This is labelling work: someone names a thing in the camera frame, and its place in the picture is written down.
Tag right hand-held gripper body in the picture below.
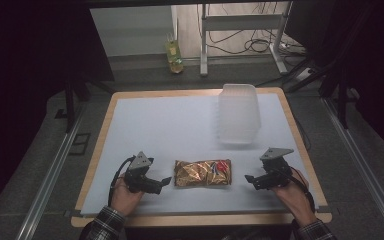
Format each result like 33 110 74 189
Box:
255 147 295 191

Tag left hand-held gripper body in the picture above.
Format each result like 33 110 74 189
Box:
124 150 155 194

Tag gold foil snack packet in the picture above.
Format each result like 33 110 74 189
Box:
173 158 233 188

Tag translucent plastic container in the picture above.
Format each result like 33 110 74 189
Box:
217 83 262 146

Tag person's left hand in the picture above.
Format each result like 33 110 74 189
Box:
109 172 145 217

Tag person's right hand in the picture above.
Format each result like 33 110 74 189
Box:
271 167 318 228

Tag wooden table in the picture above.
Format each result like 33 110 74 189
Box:
70 86 334 229

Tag white table mat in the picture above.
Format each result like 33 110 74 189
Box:
79 92 322 216

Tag black metal stand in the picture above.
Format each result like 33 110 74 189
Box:
62 78 115 134
284 58 361 130

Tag white power strip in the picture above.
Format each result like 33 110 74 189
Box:
292 67 315 83

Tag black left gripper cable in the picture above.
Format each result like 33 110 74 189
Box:
107 155 137 208

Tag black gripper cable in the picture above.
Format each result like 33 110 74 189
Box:
289 165 316 214
107 155 137 208

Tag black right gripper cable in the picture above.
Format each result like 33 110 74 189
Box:
289 165 316 214

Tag silver floor rail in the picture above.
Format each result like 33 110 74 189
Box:
322 97 384 240
14 102 88 240

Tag black floor cables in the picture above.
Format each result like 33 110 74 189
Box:
206 3 307 58

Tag white metal desk frame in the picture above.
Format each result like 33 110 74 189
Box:
199 1 293 77

